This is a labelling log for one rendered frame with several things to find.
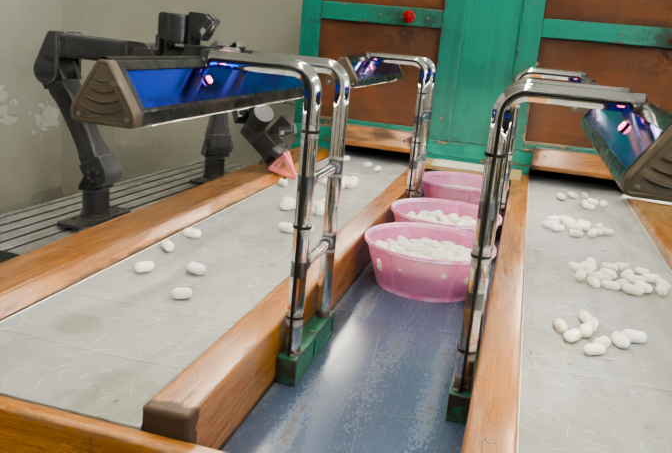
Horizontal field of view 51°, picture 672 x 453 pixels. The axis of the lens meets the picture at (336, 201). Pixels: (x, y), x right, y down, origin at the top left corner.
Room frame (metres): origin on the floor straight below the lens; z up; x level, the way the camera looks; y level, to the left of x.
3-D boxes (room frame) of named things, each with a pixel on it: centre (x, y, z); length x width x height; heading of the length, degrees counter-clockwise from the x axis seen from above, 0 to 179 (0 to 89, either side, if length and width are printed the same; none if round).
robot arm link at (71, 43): (1.64, 0.57, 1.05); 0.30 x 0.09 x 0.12; 73
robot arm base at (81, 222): (1.64, 0.58, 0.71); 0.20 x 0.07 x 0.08; 163
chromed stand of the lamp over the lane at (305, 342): (1.01, 0.10, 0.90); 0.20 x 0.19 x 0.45; 166
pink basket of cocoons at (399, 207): (1.64, -0.27, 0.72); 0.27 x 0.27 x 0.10
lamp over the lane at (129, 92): (1.04, 0.18, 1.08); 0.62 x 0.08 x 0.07; 166
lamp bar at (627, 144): (0.90, -0.37, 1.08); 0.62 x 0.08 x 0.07; 166
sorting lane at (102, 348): (1.57, 0.10, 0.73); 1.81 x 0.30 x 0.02; 166
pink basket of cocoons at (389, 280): (1.37, -0.20, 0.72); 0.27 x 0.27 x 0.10
